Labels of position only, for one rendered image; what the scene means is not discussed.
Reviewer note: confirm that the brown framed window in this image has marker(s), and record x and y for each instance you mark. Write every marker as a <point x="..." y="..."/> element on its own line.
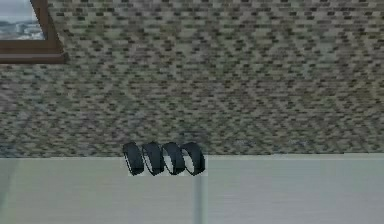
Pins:
<point x="50" y="50"/>

